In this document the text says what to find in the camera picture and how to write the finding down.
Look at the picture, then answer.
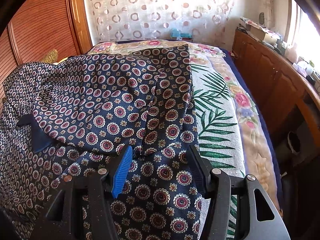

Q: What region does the navy medallion patterned garment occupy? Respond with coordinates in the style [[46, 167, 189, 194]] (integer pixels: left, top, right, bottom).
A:
[[1, 44, 201, 239]]

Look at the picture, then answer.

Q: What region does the floral bed blanket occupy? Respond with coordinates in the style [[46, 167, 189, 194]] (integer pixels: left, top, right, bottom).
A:
[[87, 39, 283, 215]]

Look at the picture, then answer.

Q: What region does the palm leaf patterned bedspread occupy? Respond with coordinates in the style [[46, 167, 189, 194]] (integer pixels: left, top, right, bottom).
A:
[[130, 47, 247, 240]]

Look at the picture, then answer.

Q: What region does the wooden sideboard cabinet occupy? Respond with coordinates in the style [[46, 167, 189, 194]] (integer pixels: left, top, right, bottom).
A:
[[232, 29, 319, 154]]

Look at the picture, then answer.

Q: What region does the olive brown knitted cloth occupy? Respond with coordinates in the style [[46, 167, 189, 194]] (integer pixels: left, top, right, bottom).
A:
[[40, 49, 59, 64]]

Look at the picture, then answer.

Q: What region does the cardboard box on sideboard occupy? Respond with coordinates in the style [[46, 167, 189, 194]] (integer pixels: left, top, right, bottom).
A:
[[246, 24, 280, 44]]

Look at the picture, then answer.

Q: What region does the teal object behind bed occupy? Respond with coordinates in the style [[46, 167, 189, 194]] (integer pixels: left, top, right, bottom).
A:
[[170, 28, 193, 42]]

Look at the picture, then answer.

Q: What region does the sheer circle patterned curtain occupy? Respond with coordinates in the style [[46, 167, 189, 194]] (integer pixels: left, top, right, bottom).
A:
[[84, 0, 234, 45]]

